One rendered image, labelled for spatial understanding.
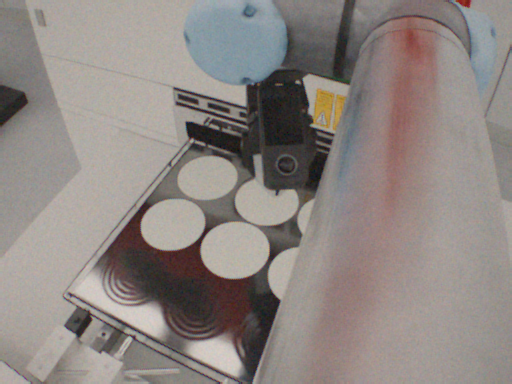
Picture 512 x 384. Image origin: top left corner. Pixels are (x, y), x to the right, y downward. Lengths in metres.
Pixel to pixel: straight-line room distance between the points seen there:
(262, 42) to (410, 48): 0.11
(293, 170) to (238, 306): 0.23
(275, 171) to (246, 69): 0.16
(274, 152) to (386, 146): 0.31
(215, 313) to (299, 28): 0.41
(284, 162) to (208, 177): 0.32
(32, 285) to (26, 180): 1.49
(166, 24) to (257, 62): 0.47
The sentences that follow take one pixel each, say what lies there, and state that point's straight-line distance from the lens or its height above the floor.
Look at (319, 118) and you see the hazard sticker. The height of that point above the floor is 1.00.
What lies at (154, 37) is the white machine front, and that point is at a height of 1.07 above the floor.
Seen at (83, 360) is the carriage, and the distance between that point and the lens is 0.65.
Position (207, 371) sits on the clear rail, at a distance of 0.58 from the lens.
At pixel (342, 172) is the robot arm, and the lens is 0.16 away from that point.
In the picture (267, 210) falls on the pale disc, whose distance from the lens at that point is 0.71.
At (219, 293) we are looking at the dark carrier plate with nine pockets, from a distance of 0.63.
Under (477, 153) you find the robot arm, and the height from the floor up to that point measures 1.35.
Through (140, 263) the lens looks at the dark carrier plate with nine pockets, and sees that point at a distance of 0.68.
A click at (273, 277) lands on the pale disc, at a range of 0.64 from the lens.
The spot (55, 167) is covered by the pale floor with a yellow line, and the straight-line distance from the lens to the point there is 2.27.
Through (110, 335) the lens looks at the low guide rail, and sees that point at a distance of 0.69.
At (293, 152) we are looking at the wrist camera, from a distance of 0.47.
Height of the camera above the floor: 1.45
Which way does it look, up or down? 49 degrees down
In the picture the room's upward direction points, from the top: straight up
